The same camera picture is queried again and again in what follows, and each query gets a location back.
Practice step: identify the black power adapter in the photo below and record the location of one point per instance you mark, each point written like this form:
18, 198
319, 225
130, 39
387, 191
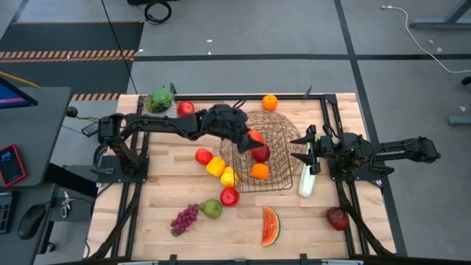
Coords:
90, 129

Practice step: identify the silver carabiner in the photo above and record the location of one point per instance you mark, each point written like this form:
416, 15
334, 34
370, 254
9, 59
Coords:
65, 210

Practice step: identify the green succulent in white pot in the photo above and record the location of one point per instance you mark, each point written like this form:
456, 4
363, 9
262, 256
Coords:
160, 99

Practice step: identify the dark red pomegranate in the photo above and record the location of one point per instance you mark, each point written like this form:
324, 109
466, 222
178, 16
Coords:
262, 154

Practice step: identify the computer monitor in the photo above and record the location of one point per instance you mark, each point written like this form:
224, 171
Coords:
13, 97

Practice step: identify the peach apple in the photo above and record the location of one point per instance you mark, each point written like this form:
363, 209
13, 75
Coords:
256, 135

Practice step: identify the black computer mouse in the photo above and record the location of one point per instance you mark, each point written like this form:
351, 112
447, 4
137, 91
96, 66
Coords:
31, 221

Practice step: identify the round woven placemat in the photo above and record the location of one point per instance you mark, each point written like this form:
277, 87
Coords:
290, 127

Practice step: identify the purple grape bunch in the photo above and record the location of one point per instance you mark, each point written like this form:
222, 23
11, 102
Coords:
183, 220

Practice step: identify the red smartphone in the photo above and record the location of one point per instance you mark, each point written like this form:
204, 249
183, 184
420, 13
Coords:
11, 165

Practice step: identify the watermelon slice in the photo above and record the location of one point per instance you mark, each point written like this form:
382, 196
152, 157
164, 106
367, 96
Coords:
270, 226

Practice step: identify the yellow lemon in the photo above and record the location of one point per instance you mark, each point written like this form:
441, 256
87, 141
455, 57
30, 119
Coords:
229, 177

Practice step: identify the green pear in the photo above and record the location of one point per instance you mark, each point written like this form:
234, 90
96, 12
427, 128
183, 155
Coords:
210, 208

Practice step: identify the grey desk leg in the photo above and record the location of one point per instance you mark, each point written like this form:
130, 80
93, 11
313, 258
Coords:
438, 23

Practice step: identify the red-orange apple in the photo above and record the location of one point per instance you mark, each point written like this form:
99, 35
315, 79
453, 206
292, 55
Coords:
203, 157

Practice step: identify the dark grey side desk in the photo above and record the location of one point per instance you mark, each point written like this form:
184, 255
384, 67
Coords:
40, 129

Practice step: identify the black aluminium table frame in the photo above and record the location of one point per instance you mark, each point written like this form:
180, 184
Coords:
287, 98

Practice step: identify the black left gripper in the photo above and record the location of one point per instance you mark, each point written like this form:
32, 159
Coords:
235, 127

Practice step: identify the red apple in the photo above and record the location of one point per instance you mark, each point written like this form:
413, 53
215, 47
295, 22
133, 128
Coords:
230, 197
185, 109

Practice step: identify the black hazard-striped floor mat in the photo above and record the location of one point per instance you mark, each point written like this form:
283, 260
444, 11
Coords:
73, 37

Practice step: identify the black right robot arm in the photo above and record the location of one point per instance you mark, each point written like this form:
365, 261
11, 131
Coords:
397, 151

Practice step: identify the white bottle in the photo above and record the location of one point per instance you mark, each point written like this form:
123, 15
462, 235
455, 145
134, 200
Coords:
306, 184

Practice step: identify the orange fruit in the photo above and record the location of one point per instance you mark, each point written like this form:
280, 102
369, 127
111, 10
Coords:
260, 171
269, 103

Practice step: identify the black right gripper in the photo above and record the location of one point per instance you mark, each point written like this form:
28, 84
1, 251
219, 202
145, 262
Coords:
324, 149

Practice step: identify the black round knob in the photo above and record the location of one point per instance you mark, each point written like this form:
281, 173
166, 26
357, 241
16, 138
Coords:
71, 111

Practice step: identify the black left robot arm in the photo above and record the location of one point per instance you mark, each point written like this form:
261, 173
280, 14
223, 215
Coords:
162, 125

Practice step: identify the yellow bell pepper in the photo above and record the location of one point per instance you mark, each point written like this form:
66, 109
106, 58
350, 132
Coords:
215, 166

